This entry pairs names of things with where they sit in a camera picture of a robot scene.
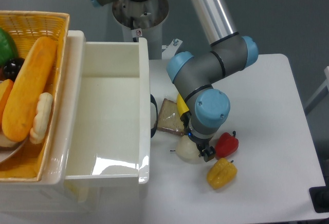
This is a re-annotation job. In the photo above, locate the yellow bell pepper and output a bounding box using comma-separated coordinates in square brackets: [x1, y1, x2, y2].
[206, 158, 237, 190]

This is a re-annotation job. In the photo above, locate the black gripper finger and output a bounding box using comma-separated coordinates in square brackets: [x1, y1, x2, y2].
[180, 111, 191, 129]
[197, 144, 215, 162]

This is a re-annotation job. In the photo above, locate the white pear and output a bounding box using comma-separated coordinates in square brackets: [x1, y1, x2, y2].
[170, 136, 201, 163]

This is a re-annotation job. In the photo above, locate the red bell pepper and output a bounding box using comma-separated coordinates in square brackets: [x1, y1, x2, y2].
[215, 131, 239, 159]

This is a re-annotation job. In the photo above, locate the white metal bracket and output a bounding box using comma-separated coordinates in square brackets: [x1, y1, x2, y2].
[161, 39, 184, 60]

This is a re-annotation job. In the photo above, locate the yellow wicker basket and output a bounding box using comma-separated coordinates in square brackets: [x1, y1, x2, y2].
[1, 11, 69, 183]

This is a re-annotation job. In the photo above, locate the yellow banana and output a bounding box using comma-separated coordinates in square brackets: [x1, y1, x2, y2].
[176, 94, 189, 116]

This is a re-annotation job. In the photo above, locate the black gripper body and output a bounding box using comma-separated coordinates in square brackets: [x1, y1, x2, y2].
[186, 127, 213, 150]

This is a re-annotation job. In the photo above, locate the grey plate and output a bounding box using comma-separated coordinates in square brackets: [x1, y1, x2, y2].
[1, 136, 28, 163]

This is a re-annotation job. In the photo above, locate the white frame at right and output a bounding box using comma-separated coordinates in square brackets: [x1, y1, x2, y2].
[304, 66, 328, 116]

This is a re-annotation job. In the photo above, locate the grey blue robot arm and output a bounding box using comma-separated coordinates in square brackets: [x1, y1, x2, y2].
[90, 0, 259, 161]

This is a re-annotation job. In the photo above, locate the orange fruit piece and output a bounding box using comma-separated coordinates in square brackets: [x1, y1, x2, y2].
[0, 79, 14, 121]

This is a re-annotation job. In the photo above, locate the black round fruit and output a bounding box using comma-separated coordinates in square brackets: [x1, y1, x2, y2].
[3, 58, 25, 82]

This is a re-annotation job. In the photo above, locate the green vegetable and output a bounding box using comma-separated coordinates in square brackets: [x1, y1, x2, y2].
[0, 28, 19, 66]

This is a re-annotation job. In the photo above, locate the orange baguette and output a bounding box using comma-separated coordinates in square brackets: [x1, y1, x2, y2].
[1, 36, 57, 142]

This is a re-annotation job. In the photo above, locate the black device at edge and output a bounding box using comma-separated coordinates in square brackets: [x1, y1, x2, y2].
[309, 186, 328, 213]

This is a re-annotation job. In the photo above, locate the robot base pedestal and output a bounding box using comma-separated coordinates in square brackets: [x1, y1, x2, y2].
[112, 0, 169, 60]

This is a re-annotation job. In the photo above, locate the white plastic bin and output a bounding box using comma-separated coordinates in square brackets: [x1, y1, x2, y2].
[1, 31, 151, 212]

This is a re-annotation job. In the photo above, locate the brown bread slice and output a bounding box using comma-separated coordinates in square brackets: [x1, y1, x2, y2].
[157, 98, 185, 136]

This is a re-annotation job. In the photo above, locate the black white mug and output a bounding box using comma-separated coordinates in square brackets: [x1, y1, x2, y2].
[150, 94, 158, 138]

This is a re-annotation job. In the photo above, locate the cream white squash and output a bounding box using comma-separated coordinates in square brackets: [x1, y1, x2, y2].
[29, 92, 53, 144]

